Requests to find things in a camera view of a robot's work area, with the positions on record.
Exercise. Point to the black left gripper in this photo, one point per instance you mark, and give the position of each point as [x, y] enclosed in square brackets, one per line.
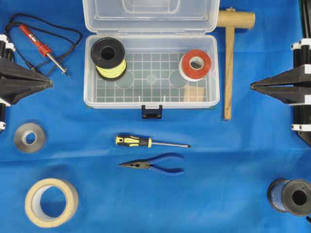
[10, 94]

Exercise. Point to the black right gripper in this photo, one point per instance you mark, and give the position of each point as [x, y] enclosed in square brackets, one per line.
[300, 95]

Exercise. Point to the clear plastic tool box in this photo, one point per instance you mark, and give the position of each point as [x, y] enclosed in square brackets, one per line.
[152, 77]

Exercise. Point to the clear tool box lid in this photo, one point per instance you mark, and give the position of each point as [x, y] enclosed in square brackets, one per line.
[151, 16]

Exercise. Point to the black tool box latch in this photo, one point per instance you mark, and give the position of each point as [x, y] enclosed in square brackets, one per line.
[151, 113]

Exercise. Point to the red soldering iron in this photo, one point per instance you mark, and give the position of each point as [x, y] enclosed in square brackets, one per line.
[43, 49]

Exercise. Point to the grey tape roll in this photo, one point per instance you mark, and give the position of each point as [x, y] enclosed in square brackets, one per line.
[29, 138]

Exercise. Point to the wooden mallet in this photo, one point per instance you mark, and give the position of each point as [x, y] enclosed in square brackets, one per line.
[230, 19]

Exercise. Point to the red tape roll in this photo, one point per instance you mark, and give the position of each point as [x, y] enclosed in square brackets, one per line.
[194, 65]

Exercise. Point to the blue table cloth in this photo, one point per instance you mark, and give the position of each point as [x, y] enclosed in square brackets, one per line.
[227, 169]

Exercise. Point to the beige masking tape roll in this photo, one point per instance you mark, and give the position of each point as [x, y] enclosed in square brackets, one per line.
[51, 202]

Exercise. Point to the yellow black screwdriver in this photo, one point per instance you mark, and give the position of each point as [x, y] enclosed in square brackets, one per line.
[134, 141]

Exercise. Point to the black right background frame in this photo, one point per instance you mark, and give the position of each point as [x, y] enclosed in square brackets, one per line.
[305, 16]

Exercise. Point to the yellow wire spool black flanges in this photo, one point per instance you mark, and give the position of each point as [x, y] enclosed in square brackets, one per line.
[108, 56]

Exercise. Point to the blue wire spool black flanges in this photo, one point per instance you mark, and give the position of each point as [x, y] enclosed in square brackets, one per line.
[290, 196]

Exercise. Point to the blue handled needle-nose pliers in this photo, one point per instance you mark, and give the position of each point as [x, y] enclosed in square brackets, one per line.
[149, 164]

